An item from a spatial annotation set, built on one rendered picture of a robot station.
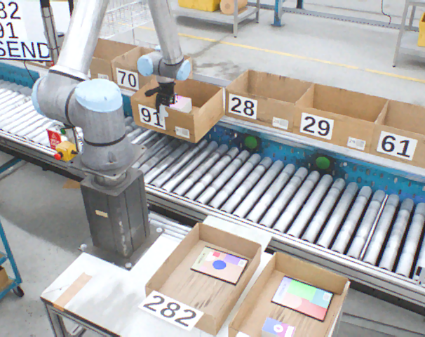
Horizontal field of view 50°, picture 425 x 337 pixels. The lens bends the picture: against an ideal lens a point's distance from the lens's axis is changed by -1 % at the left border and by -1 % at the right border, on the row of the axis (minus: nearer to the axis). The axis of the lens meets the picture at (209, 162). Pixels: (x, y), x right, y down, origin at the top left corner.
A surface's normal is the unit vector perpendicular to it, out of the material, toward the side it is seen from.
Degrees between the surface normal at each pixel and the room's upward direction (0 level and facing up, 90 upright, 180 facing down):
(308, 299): 0
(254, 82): 90
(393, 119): 90
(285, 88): 90
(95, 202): 90
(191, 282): 2
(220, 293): 1
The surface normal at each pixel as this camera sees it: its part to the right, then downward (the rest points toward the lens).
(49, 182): -0.01, -0.83
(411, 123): -0.50, 0.48
